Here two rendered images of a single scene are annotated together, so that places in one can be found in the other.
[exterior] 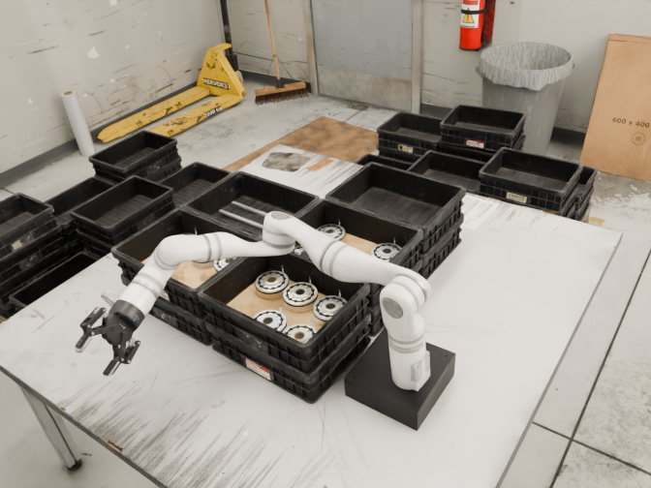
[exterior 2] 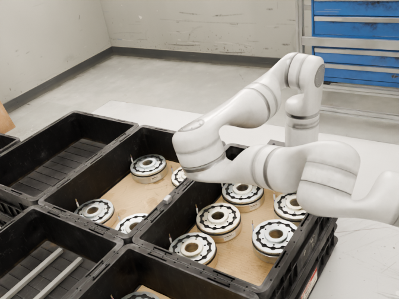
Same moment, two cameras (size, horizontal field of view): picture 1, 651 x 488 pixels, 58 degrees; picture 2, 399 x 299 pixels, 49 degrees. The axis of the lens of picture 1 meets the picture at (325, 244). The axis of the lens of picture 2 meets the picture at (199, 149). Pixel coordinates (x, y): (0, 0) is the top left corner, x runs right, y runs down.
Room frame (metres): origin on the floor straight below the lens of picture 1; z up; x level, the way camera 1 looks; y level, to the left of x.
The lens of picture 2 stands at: (1.36, 0.85, 1.52)
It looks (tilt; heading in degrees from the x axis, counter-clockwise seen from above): 31 degrees down; 269
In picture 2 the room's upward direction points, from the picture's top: 10 degrees counter-clockwise
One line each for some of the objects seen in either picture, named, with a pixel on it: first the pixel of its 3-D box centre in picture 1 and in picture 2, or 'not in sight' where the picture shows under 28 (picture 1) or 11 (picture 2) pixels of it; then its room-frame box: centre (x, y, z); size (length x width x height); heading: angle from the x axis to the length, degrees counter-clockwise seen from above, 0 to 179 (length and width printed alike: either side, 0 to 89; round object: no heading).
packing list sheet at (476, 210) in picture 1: (450, 204); not in sight; (1.97, -0.51, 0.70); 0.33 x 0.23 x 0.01; 52
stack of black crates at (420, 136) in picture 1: (417, 151); not in sight; (3.20, -0.60, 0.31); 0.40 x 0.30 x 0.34; 52
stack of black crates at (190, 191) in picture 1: (194, 209); not in sight; (2.76, 0.69, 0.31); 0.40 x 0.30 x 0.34; 142
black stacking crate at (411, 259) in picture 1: (345, 251); (141, 190); (1.50, -0.06, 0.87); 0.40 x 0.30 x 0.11; 50
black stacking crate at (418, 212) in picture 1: (394, 207); (63, 166); (1.73, -0.25, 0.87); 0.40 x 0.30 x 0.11; 50
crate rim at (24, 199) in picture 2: (394, 195); (58, 151); (1.73, -0.25, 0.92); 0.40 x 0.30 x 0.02; 50
